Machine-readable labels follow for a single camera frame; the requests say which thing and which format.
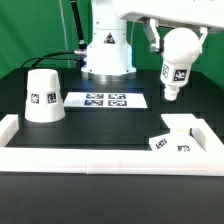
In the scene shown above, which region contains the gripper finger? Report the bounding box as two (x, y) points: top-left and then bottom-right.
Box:
(143, 19), (164, 53)
(199, 27), (208, 52)

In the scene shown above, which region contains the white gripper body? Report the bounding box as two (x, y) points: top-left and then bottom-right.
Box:
(113, 0), (224, 33)

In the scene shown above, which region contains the white lamp bulb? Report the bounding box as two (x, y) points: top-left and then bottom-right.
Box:
(160, 28), (200, 101)

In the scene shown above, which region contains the white lamp base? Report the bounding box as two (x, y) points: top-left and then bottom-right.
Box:
(149, 114), (203, 152)

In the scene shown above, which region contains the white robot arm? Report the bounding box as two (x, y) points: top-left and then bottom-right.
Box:
(82, 0), (224, 81)

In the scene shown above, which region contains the white lamp shade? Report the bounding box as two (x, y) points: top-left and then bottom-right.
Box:
(25, 69), (65, 123)

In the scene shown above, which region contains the white marker sheet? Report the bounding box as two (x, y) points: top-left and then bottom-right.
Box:
(64, 92), (147, 109)

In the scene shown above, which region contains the black corrugated hose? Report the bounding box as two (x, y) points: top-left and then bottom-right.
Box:
(69, 0), (88, 51)

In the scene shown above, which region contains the black cable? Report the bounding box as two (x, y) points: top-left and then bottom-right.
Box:
(20, 50), (88, 69)

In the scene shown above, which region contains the white U-shaped frame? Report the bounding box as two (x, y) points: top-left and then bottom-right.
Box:
(0, 114), (224, 176)

